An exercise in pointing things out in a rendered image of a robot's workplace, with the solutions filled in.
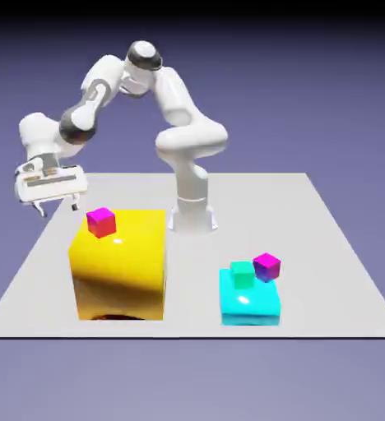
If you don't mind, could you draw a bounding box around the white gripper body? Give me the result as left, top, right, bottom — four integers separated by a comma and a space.
13, 164, 89, 206

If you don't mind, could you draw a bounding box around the small magenta red cube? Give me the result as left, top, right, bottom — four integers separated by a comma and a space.
86, 206, 118, 239

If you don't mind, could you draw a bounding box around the small green cube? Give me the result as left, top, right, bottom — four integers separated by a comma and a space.
230, 260, 257, 290

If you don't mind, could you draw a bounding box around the small magenta purple cube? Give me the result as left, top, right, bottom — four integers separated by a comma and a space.
252, 252, 282, 284

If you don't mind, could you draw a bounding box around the large yellow box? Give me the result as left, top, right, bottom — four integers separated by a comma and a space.
67, 209, 167, 322

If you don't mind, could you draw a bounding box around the large cyan box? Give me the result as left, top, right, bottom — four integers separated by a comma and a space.
219, 267, 283, 327

